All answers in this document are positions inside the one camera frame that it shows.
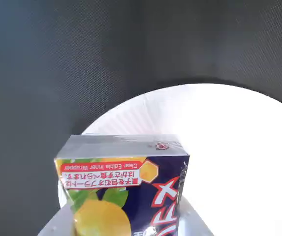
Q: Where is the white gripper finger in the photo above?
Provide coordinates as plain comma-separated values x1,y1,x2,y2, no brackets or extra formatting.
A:
177,196,216,236
36,203,75,236

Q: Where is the yellow and navy candy box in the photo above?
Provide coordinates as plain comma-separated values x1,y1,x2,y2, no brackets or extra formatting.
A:
54,134,190,236

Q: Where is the white round dish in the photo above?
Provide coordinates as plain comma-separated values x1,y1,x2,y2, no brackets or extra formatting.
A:
57,83,282,236

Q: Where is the dark grey mat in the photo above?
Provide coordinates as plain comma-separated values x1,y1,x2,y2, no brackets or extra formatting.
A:
0,0,282,236

